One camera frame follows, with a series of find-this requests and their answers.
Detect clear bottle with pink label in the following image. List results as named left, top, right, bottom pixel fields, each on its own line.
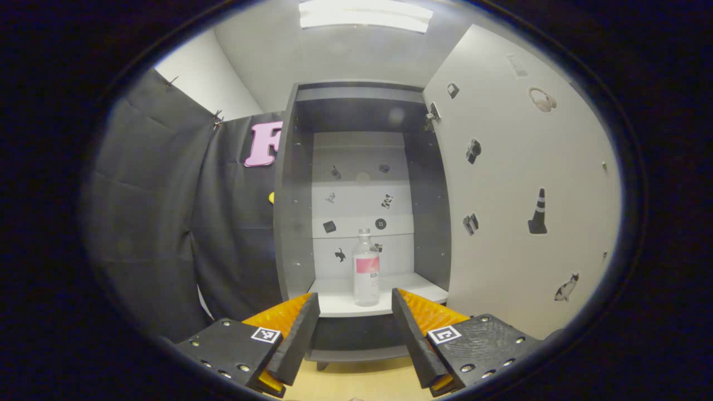
left=353, top=228, right=381, bottom=307

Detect light grey cabinet door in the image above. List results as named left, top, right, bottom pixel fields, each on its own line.
left=422, top=23, right=622, bottom=340

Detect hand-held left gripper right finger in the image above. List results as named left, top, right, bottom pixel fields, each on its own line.
left=390, top=288, right=544, bottom=397

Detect large ceiling light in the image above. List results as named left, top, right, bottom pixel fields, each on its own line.
left=299, top=0, right=433, bottom=33

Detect black backdrop cloth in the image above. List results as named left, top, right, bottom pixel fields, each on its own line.
left=89, top=70, right=290, bottom=343

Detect white cabinet shelf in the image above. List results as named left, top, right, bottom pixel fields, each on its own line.
left=307, top=273, right=449, bottom=318

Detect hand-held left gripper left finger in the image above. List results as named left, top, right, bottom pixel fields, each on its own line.
left=175, top=291, right=321, bottom=396

